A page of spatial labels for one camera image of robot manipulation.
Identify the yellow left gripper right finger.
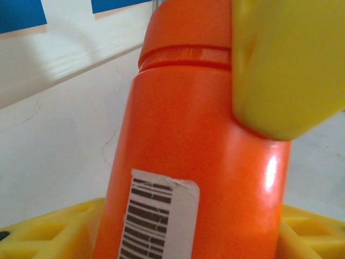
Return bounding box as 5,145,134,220
276,203,345,259

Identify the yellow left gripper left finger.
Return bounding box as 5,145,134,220
0,198,106,259

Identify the orange pill bottle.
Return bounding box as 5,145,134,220
93,0,293,259

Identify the blue floral wall panel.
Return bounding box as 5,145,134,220
91,0,152,14
0,0,48,35

